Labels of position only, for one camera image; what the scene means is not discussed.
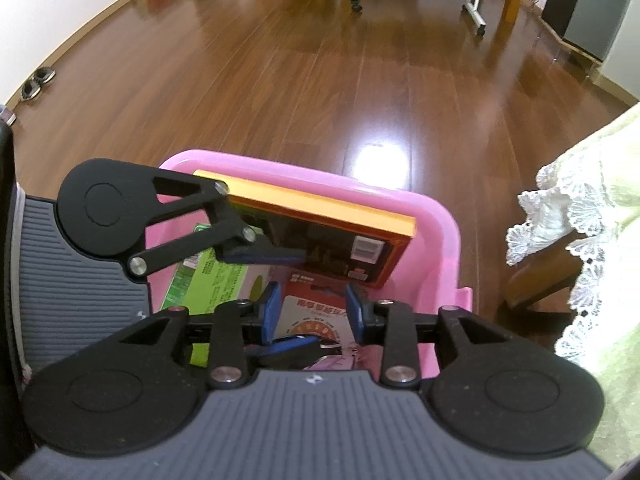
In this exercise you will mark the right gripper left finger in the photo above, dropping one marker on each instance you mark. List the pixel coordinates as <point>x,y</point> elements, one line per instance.
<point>235,325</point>

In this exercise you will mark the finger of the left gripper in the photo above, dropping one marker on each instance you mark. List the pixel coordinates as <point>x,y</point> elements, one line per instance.
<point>105,206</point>
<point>282,348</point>

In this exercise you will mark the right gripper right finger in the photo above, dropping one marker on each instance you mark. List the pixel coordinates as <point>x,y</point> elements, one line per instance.
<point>389,324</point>

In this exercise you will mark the red white battery card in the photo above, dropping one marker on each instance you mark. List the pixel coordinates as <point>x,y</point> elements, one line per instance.
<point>315,306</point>

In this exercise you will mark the white green clover box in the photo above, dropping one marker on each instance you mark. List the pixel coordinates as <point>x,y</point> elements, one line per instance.
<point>201,282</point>

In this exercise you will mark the pink plastic bin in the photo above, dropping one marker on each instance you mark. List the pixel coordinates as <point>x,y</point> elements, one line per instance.
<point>426,276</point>

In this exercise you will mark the orange red box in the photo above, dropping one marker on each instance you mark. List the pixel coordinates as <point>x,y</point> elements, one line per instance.
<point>340,239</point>

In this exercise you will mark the dark slippers on floor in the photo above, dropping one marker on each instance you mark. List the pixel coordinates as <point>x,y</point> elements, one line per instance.
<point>33,85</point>

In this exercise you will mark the green covered sofa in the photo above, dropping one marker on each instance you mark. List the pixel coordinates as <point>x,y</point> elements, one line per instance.
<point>612,354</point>

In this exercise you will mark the white lace cloth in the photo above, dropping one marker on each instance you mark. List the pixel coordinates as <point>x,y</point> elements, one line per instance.
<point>570,197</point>

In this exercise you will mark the black cabinet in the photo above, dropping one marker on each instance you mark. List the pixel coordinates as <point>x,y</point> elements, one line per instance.
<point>588,25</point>

